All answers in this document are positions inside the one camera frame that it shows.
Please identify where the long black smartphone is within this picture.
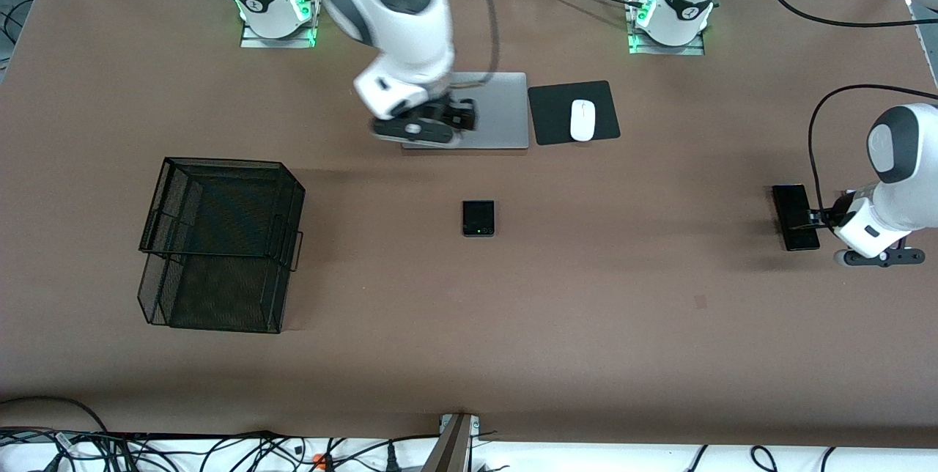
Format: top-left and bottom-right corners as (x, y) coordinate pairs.
(771, 184), (821, 251)

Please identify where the small black flip phone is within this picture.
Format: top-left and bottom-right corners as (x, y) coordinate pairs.
(462, 199), (496, 238)

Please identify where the silver closed laptop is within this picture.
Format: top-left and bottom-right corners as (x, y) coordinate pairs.
(402, 72), (530, 150)

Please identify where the black mouse pad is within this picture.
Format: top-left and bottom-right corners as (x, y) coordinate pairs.
(528, 80), (621, 147)

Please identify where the white computer mouse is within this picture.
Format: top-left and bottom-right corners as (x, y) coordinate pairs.
(570, 99), (597, 142)

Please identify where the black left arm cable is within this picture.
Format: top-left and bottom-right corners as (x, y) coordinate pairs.
(755, 0), (938, 215)

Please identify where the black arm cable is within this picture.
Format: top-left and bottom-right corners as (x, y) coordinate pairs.
(755, 0), (938, 215)
(454, 0), (503, 86)

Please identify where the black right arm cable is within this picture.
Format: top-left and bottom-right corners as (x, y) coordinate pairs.
(454, 0), (503, 86)

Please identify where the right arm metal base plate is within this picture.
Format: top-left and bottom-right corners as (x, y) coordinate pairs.
(240, 18), (317, 49)

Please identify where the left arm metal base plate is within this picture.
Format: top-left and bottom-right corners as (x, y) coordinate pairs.
(628, 29), (706, 56)

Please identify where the black wire mesh tray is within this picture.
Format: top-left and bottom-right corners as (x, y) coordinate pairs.
(137, 157), (306, 335)

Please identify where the grey metal camera mount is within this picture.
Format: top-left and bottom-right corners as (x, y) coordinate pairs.
(421, 413), (481, 472)

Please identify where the black looped floor cable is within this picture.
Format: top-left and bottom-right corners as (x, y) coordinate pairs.
(0, 396), (111, 435)

